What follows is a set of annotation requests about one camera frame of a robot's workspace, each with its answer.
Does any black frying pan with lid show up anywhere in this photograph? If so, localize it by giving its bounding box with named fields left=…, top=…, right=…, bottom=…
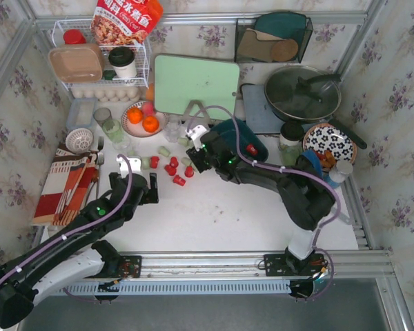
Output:
left=264, top=66, right=367, bottom=150

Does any teal plastic storage basket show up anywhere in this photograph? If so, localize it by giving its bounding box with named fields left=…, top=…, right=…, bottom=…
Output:
left=210, top=119, right=269, bottom=162

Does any clear glass tumbler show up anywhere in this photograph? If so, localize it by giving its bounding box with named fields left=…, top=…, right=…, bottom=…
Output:
left=163, top=115, right=181, bottom=143

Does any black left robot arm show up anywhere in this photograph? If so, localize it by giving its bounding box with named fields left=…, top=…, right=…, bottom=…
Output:
left=0, top=172, right=159, bottom=329

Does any orange left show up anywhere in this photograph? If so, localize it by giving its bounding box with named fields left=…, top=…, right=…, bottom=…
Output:
left=127, top=107, right=144, bottom=124

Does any striped kitchen towel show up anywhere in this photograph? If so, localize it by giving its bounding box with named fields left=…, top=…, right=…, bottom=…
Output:
left=32, top=144, right=98, bottom=226

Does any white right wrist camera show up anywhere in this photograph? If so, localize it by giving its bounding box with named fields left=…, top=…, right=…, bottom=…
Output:
left=186, top=125, right=209, bottom=150

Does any peach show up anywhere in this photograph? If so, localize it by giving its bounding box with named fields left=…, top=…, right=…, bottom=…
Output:
left=141, top=101, right=155, bottom=117

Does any grey induction cooker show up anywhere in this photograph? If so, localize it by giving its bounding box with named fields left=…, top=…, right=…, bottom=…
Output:
left=240, top=83, right=284, bottom=134

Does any metal cutting board stand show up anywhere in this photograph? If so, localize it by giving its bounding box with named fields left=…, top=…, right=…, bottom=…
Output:
left=181, top=100, right=214, bottom=129

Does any fruit plate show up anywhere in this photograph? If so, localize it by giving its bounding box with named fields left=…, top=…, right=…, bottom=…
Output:
left=121, top=101, right=169, bottom=138

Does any clear glass near rack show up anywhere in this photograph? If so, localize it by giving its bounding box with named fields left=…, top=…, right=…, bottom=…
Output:
left=112, top=132, right=131, bottom=154

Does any green cutting board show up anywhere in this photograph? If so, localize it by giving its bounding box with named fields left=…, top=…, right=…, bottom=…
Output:
left=153, top=54, right=240, bottom=114

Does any egg tray with eggs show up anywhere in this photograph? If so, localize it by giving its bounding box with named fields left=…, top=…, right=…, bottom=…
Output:
left=70, top=86, right=141, bottom=102

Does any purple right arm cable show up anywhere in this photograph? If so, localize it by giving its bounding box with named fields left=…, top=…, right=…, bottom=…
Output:
left=186, top=105, right=342, bottom=301

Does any green capsule upper middle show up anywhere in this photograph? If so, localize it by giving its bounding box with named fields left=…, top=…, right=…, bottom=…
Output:
left=157, top=146, right=170, bottom=157

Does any green capsule top left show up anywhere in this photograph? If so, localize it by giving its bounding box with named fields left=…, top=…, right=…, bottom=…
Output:
left=177, top=137, right=190, bottom=147

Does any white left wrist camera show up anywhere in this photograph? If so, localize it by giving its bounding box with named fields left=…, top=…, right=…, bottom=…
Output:
left=117, top=157, right=141, bottom=178

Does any clear lidded container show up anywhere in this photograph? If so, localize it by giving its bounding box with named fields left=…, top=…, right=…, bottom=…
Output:
left=66, top=98, right=97, bottom=131

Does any green capsule centre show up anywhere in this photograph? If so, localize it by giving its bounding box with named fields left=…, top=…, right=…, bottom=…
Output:
left=181, top=157, right=192, bottom=166

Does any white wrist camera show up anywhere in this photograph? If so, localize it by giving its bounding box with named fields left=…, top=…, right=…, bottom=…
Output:
left=186, top=125, right=209, bottom=150
left=117, top=157, right=141, bottom=178

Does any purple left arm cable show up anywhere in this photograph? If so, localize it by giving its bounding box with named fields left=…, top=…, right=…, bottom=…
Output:
left=0, top=153, right=134, bottom=323

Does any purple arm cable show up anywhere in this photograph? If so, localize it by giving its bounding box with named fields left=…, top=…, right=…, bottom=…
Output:
left=186, top=105, right=342, bottom=301
left=0, top=153, right=134, bottom=323

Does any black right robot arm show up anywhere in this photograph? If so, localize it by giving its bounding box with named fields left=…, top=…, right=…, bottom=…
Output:
left=186, top=126, right=337, bottom=274

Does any orange behind board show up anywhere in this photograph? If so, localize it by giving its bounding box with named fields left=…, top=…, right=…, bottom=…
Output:
left=145, top=83, right=155, bottom=101

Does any metal fork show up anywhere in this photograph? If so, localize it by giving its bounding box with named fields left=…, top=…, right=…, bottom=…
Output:
left=95, top=136, right=104, bottom=198

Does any orange right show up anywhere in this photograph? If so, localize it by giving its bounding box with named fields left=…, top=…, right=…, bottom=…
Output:
left=142, top=116, right=159, bottom=133

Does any green glass tumbler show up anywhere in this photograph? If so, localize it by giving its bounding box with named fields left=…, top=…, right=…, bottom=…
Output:
left=279, top=143, right=302, bottom=166

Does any grey glass cup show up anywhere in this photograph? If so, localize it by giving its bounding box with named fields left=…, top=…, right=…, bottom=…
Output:
left=93, top=108, right=114, bottom=130

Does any white strainer basket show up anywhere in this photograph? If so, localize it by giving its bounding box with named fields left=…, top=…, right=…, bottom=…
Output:
left=65, top=128, right=93, bottom=154

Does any green ribbed glass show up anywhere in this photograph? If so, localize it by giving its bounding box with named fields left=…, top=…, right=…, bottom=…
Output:
left=102, top=119, right=124, bottom=143

